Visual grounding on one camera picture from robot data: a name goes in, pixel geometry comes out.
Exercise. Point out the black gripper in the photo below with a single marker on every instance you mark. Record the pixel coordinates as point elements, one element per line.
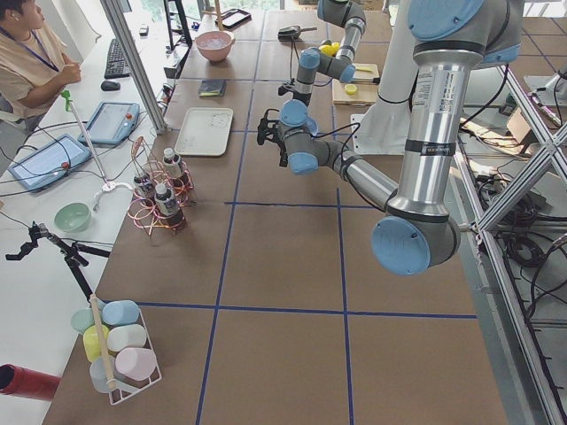
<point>292,89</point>
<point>281,150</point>

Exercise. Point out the blue round plate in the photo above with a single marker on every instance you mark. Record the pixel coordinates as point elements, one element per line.
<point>312,126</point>

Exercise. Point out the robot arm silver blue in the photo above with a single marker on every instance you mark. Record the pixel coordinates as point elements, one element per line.
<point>434,47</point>

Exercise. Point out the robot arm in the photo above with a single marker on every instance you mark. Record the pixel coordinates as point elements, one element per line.
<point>339,66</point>

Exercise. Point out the lemon half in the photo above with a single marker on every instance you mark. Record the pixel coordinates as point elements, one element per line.
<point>350,89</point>

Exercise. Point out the wooden cutting board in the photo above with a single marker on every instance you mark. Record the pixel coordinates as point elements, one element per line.
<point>366,94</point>

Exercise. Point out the steel scoop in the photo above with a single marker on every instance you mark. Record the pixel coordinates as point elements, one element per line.
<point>293,32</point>

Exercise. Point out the cream bear tray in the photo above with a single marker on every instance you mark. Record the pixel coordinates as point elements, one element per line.
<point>204,132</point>

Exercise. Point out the grey folded cloth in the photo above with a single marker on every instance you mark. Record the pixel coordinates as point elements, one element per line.
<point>212,88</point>

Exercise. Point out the pink bowl with ice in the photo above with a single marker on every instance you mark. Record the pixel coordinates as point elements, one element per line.
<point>215,46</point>

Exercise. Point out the tea bottle rear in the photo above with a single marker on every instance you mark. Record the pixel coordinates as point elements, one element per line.
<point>175,168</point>

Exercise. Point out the tea bottle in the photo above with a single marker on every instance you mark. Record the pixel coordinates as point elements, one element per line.
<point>145,188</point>
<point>175,168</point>
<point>169,207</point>

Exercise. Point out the tea bottle front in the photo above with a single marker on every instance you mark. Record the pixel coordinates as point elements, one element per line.
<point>169,207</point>

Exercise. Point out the wooden stand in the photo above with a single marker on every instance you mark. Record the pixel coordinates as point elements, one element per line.
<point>217,6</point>

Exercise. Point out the tea bottle left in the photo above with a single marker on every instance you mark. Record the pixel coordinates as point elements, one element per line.
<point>145,188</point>

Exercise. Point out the teach pendant far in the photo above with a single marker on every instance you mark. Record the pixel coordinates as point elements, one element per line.
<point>112,122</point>

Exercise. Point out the teach pendant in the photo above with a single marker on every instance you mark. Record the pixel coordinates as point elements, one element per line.
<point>112,122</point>
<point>49,164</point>

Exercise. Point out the white reacher stick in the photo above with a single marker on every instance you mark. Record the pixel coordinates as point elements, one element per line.
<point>108,185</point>

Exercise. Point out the black keyboard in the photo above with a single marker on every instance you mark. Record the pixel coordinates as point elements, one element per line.
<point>116,63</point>

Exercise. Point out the black mouse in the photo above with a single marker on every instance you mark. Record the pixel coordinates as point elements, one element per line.
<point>108,86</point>

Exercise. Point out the green bowl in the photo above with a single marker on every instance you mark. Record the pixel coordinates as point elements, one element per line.
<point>73,218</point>

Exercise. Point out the teach pendant near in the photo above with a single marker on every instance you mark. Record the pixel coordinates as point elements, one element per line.
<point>49,164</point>

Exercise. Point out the white cup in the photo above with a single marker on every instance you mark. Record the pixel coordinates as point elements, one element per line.
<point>119,338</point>

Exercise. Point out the pink cup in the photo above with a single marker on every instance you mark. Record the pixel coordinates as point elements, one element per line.
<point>136,363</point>

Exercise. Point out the mint green cup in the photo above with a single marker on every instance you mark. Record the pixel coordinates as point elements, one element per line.
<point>82,319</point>

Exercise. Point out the seated person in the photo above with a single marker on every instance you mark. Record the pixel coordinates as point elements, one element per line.
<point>35,68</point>

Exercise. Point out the yellow cup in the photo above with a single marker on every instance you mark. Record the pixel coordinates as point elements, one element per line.
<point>91,343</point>

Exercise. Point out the light blue lower cup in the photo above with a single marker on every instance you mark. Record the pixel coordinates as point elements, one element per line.
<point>98,376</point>

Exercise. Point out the red cylinder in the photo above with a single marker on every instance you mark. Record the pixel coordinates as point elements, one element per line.
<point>27,383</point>

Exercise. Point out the copper wire bottle rack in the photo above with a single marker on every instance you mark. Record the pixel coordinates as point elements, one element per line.
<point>145,217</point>

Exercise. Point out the aluminium frame post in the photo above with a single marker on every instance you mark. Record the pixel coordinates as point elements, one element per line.
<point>121,31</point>

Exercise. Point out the white wire cup basket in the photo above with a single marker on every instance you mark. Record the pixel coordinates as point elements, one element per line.
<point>123,388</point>

